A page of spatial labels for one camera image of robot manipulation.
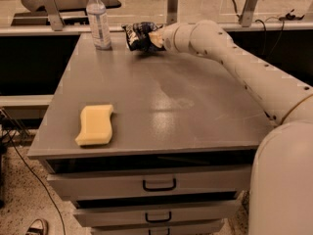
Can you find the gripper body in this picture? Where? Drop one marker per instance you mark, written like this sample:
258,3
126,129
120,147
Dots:
167,38

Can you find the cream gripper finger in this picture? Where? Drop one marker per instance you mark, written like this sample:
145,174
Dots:
156,38

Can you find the blue chip bag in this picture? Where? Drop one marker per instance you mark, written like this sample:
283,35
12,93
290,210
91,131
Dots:
137,36

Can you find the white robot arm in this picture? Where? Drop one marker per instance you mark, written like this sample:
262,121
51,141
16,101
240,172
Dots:
281,178

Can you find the clear plastic water bottle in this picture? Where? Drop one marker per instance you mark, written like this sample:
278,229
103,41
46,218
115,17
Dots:
98,21

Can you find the grey drawer cabinet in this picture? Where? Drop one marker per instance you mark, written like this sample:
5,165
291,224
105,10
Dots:
174,117

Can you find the yellow sponge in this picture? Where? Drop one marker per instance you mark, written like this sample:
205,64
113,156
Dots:
96,126

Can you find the sneaker shoe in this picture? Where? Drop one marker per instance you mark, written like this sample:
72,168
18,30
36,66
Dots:
38,227

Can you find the middle metal bracket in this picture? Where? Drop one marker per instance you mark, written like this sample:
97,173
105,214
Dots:
172,9

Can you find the metal bracket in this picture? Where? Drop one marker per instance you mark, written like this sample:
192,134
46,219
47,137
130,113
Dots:
246,17
54,17
172,9

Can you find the right metal bracket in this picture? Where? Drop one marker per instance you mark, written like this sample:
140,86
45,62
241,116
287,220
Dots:
246,17

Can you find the left metal bracket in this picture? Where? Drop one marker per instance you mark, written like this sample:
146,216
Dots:
54,17

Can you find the top drawer black handle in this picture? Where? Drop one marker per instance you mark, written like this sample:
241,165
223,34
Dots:
159,186

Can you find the drawer black handle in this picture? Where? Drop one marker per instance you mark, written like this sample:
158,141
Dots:
158,217
159,186

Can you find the middle drawer black handle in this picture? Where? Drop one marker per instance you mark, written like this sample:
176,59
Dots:
158,217

